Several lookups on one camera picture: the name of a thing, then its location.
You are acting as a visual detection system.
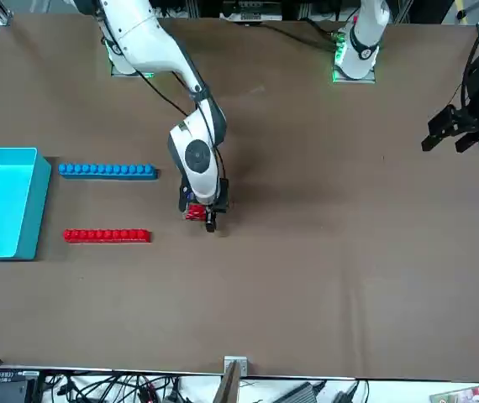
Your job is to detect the grey power adapter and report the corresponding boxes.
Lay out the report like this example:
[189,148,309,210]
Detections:
[272,380,320,403]

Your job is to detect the red building block row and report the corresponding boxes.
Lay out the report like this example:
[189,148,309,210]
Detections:
[62,228,152,244]

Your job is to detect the blue building block row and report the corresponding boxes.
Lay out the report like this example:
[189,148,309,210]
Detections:
[57,162,159,181]

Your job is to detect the tangled black cables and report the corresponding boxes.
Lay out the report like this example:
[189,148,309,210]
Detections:
[41,372,192,403]

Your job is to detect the colourful printed booklet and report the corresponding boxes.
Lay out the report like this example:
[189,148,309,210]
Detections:
[429,384,479,403]

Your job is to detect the metal post foot bracket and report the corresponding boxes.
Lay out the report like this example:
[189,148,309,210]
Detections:
[224,355,250,375]

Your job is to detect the red toy car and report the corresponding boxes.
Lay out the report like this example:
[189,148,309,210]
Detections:
[184,204,208,222]

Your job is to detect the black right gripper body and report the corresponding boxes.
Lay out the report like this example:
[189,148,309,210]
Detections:
[208,179,230,214]

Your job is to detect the cyan plastic bin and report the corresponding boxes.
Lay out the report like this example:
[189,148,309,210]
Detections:
[0,146,52,262]

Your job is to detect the black cable bundle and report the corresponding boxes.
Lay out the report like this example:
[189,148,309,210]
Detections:
[260,19,338,52]

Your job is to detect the grey power strip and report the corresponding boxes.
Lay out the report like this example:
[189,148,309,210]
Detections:
[221,9,283,23]

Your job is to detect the camera mount post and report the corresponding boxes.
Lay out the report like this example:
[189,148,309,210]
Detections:
[213,360,241,403]

